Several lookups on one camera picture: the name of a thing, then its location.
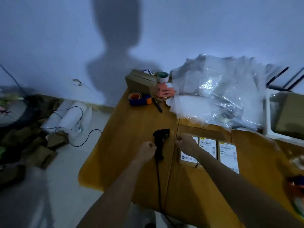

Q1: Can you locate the stack of brown cardboard boxes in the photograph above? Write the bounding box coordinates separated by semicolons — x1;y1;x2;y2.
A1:
125;69;158;96

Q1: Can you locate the black scanner cable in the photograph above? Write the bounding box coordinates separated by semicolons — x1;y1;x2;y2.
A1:
155;159;176;228

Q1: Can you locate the person's left hand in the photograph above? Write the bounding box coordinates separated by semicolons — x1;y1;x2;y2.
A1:
135;141;157;165

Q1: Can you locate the person's right forearm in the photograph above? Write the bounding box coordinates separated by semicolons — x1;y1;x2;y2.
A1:
195;149;304;228

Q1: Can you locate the cardboard parcel with white label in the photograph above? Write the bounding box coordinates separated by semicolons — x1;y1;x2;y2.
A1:
218;140;240;174
179;134;199;167
199;137;217;160

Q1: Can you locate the black marker pen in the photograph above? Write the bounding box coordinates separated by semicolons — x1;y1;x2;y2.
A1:
152;97;163;113

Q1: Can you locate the blue orange tape dispenser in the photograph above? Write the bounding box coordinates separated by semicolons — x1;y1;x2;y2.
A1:
128;92;152;107

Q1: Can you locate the pile of flattened cardboard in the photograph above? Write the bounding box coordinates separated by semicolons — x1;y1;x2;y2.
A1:
0;97;69;188

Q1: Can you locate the large brown cardboard box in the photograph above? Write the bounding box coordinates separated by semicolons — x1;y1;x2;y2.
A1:
271;91;304;140

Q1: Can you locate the pink paper note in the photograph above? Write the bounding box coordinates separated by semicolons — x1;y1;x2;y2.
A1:
156;83;176;98

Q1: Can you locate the black barcode scanner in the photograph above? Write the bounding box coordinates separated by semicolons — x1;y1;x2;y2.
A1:
153;129;170;162

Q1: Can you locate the white foam roll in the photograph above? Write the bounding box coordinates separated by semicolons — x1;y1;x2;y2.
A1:
59;101;93;140
41;100;74;133

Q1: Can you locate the white shelf frame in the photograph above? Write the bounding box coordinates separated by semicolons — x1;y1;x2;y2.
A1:
262;89;304;147

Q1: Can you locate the person's left forearm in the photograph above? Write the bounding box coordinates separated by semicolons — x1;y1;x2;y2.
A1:
76;157;144;228

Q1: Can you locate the pile of clear bubble bags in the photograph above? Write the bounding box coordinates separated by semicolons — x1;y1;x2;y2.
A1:
166;54;273;131

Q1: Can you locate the person's right hand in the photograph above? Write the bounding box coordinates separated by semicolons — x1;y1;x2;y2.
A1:
175;133;202;159

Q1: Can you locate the white tape roll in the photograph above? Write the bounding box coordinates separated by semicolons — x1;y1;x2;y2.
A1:
157;72;169;84

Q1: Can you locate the black router with antennas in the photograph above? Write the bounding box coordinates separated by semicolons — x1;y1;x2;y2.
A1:
266;66;304;92

